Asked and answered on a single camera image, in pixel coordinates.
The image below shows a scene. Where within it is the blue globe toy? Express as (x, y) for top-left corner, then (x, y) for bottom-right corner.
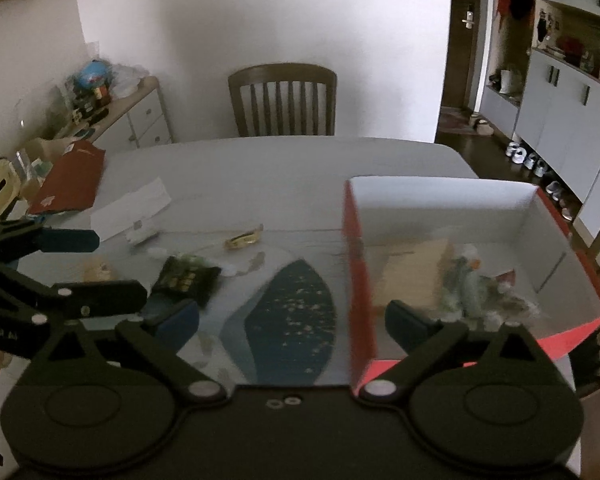
(74, 59), (114, 89)

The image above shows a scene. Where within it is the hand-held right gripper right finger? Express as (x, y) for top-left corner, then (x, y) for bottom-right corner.
(359, 300), (544, 407)

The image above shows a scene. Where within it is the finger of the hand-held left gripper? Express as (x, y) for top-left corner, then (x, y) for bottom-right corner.
(0, 217), (101, 264)
(0, 261), (149, 326)

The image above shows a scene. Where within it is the white wall cabinet unit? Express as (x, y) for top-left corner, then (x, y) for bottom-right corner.
(479, 0), (600, 232)

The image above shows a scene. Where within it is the bag of cotton swabs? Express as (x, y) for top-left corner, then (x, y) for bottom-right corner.
(480, 270), (542, 322)

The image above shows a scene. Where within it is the tan cardboard box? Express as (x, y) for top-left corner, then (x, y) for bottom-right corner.
(374, 239), (451, 311)

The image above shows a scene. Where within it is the clear plastic bag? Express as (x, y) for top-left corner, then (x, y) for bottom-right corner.
(110, 63), (149, 97)

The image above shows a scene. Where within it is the spotted tan plush toy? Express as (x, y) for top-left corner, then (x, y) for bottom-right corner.
(82, 257), (116, 281)

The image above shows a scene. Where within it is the black packet with gold print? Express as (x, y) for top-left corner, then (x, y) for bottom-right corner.
(152, 254), (222, 306)

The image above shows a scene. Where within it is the wood-top white sideboard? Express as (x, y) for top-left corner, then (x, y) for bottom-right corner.
(54, 75), (174, 150)

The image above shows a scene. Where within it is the dark blue fan-shaped mat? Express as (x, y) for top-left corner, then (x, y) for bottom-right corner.
(219, 258), (339, 386)

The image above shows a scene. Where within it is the small door rug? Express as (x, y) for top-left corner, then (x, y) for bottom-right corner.
(437, 109), (476, 134)

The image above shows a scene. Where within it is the white paper sheet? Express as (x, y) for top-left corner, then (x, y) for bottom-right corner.
(89, 177), (172, 241)

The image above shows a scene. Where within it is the red cardboard shoe box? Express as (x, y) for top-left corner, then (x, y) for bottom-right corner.
(342, 175), (600, 395)

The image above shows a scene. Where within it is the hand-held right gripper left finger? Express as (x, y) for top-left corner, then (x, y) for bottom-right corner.
(40, 298), (229, 407)

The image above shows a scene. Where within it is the wooden dining chair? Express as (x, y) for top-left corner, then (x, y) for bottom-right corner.
(228, 63), (338, 137)

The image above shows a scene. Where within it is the row of shoes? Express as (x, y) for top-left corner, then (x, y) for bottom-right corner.
(504, 140), (581, 221)

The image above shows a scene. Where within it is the dark wooden door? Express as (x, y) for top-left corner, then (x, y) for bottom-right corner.
(439, 0), (491, 112)

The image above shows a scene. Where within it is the yellow snack packet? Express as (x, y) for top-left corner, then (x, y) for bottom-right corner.
(223, 227), (265, 250)

